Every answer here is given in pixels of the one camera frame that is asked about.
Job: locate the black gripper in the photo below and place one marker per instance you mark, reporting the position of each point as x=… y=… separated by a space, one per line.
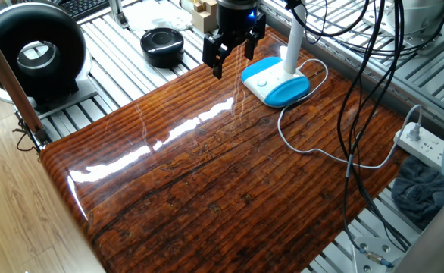
x=235 y=21

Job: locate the blue white desk lamp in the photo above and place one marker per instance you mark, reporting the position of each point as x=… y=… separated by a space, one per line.
x=275 y=81

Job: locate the wooden block stack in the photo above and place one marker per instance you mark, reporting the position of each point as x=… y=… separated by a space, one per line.
x=205 y=17

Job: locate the black round speaker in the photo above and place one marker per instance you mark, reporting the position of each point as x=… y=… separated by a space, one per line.
x=162 y=47

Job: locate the white crumpled cloth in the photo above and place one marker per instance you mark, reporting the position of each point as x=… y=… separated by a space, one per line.
x=154 y=15

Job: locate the glossy wood grain table cover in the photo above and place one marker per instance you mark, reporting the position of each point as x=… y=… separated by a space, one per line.
x=207 y=182

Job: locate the black keyboard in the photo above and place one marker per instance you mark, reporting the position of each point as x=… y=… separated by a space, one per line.
x=83 y=7

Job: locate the white power plug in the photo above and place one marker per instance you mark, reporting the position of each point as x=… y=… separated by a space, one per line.
x=415 y=130

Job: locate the white power strip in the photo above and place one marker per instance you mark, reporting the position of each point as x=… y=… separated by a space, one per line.
x=424 y=148

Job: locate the brown wooden bar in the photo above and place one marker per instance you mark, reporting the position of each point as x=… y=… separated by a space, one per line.
x=6 y=76

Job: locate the dark gray cloth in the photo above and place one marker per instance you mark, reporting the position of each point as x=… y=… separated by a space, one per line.
x=419 y=189

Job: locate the aluminium profile post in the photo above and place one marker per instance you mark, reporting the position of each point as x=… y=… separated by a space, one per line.
x=117 y=13

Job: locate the silver cylindrical pedestal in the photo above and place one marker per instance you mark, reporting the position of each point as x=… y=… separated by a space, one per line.
x=423 y=15

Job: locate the silver robot mount plate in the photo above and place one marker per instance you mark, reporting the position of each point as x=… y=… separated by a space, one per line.
x=375 y=254

